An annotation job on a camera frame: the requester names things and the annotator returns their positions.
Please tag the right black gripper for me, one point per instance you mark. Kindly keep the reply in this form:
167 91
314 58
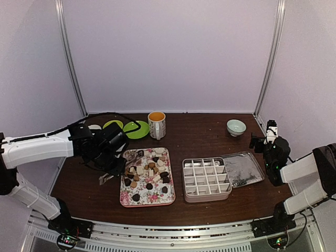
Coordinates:
259 140

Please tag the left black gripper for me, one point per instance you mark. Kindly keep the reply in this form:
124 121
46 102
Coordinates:
117 170

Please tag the metal serving tongs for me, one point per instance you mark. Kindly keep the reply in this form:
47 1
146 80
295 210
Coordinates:
128 159

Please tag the pink rabbit tin lid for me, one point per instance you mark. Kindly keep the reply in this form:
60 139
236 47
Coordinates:
243 169

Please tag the floral pink tray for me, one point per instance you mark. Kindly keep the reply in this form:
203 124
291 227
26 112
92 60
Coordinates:
147 179

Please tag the pink divided tin box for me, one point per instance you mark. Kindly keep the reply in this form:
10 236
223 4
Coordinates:
205 180

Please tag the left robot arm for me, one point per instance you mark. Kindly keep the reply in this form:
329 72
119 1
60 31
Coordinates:
100 148

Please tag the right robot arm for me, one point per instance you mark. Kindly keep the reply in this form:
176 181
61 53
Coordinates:
321 160

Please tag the pale blue tea bowl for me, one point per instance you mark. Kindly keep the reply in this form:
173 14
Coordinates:
236 127

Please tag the black white bowl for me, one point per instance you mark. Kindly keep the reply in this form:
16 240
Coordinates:
94 127

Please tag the green plate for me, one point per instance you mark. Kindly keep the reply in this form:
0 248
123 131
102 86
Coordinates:
134 132

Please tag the floral white mug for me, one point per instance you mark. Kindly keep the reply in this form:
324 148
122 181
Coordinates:
157 125

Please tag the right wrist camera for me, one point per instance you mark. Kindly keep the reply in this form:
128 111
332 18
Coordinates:
271 130

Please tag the right aluminium frame post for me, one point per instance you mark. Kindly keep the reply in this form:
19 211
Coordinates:
278 28

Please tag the aluminium frame post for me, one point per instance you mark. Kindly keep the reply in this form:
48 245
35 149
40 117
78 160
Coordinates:
278 28
68 56

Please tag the front aluminium rail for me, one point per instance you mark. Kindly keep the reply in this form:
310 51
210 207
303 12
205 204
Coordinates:
236 236

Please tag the left aluminium frame post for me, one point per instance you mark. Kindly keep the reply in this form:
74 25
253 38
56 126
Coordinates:
68 56

